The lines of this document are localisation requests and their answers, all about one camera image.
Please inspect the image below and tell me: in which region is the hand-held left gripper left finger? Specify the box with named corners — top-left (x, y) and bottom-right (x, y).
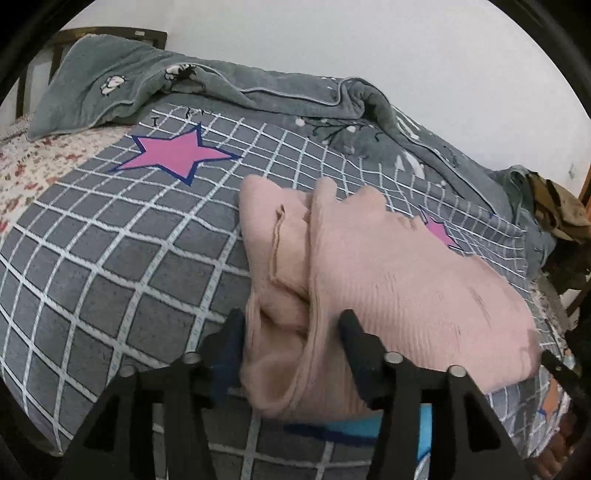
top-left (69, 308), bottom-right (247, 480)

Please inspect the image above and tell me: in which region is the floral bed sheet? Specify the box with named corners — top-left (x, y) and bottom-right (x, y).
top-left (0, 117), bottom-right (134, 236)

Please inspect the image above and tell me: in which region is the pink knitted sweater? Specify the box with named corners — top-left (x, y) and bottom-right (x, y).
top-left (238, 174), bottom-right (541, 423)

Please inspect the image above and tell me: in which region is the person's right hand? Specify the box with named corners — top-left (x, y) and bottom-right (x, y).
top-left (539, 420), bottom-right (578, 478)

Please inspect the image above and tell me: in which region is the brown clothes pile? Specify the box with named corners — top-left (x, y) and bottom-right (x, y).
top-left (526, 172), bottom-right (591, 243)

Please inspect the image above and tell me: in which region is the dark wooden chair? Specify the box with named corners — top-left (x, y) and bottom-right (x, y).
top-left (542, 258), bottom-right (591, 333)

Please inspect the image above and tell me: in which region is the grey-green quilt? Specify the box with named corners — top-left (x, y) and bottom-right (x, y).
top-left (28, 34), bottom-right (555, 278)

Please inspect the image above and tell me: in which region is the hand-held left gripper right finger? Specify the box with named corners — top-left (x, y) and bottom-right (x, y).
top-left (337, 308), bottom-right (513, 480)

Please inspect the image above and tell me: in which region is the dark wooden bed headboard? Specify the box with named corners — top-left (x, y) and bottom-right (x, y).
top-left (16, 28), bottom-right (168, 118)

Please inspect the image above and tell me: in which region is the grey checked blanket with stars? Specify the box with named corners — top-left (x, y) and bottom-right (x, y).
top-left (0, 104), bottom-right (573, 480)

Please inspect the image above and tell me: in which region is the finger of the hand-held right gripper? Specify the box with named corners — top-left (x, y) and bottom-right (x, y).
top-left (540, 351), bottom-right (586, 395)

